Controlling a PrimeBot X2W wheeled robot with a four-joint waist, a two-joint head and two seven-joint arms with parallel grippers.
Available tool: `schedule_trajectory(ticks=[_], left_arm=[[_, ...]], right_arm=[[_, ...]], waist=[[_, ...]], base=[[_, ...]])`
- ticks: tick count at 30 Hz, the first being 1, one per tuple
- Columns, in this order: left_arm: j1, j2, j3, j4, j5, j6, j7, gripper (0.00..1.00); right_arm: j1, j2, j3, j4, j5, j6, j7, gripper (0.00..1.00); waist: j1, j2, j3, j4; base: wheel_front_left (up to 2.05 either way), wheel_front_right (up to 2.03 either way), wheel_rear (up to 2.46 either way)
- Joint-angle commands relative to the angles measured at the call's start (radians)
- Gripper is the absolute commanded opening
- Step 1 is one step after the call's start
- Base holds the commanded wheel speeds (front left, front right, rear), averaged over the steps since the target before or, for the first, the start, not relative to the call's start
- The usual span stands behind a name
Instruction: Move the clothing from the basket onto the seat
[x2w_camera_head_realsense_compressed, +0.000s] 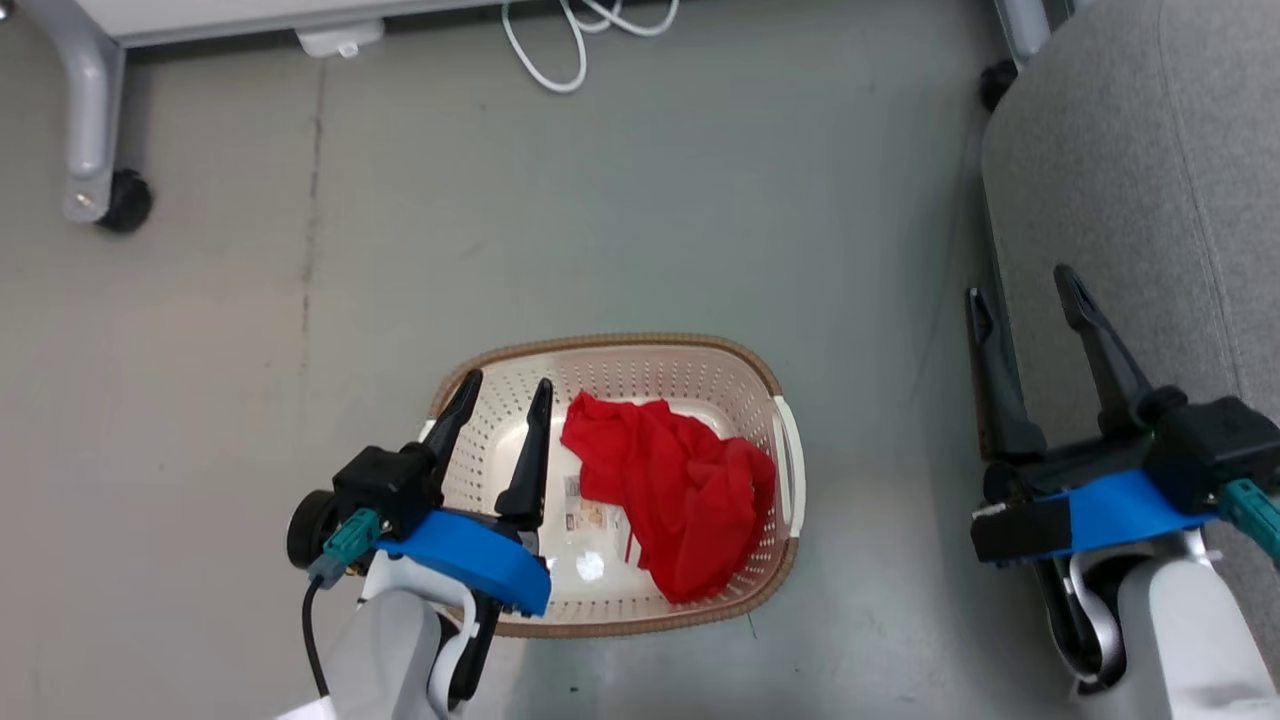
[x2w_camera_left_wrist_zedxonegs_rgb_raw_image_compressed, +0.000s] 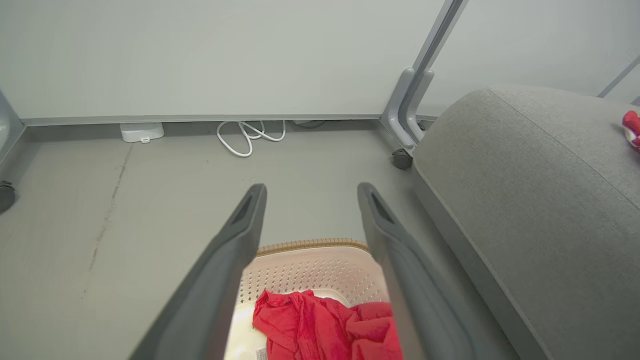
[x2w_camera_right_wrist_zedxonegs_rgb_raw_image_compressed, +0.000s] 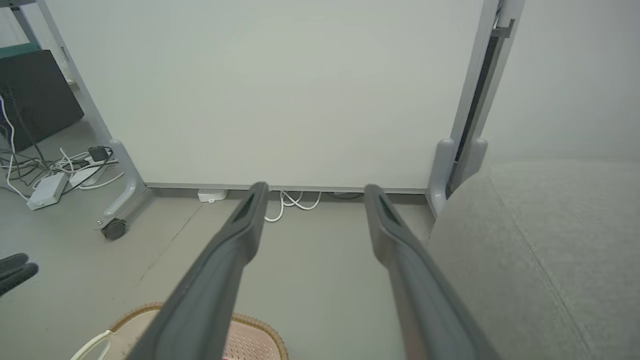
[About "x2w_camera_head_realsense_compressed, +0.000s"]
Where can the grey fabric sofa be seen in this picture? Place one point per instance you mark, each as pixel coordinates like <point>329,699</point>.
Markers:
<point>1180,200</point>

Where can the red cloth garment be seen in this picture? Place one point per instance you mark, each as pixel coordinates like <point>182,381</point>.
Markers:
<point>680,490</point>

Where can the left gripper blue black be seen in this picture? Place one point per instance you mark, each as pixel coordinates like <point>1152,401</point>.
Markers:
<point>470,550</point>

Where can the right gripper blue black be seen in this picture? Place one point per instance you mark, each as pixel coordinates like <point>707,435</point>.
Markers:
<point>1120,505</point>

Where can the black caster wheel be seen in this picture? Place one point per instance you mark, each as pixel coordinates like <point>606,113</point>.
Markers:
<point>126,202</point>
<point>997,85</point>

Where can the white power adapter box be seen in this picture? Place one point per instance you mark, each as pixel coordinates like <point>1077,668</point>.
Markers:
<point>340,38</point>

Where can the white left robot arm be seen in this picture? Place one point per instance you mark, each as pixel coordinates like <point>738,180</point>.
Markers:
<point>390,640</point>

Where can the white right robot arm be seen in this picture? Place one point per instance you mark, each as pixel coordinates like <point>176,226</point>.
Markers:
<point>1180,630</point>

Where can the printed label sticker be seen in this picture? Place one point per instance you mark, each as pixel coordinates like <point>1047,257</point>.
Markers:
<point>592,510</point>

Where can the grey partition leg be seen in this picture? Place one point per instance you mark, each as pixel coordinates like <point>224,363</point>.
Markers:
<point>1022,28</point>
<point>90,110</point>

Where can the perforated plastic laundry basket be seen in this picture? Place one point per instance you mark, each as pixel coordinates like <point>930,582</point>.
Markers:
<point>640,375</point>

